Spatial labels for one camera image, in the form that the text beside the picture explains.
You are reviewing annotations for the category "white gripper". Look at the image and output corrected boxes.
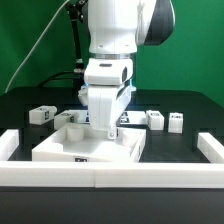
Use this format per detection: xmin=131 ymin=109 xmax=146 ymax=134
xmin=78 ymin=84 xmax=131 ymax=139

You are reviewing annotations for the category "white square tabletop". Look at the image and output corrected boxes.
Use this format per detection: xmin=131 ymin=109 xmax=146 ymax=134
xmin=32 ymin=123 xmax=146 ymax=162

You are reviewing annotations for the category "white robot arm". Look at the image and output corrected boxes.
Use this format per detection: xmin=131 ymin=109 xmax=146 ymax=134
xmin=79 ymin=0 xmax=175 ymax=139

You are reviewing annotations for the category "white sheet with AprilTags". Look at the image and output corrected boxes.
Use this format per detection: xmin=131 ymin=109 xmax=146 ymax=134
xmin=69 ymin=110 xmax=146 ymax=125

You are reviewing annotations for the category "white U-shaped obstacle fence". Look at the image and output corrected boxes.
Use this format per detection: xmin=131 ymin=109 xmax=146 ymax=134
xmin=0 ymin=129 xmax=224 ymax=188

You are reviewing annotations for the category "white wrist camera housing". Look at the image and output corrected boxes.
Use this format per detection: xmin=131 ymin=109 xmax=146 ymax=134
xmin=84 ymin=58 xmax=133 ymax=86

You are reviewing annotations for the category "black cable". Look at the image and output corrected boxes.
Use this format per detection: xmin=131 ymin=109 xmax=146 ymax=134
xmin=39 ymin=69 xmax=84 ymax=88

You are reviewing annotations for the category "white cable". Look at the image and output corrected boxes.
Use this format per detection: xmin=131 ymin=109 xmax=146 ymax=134
xmin=4 ymin=0 xmax=72 ymax=95

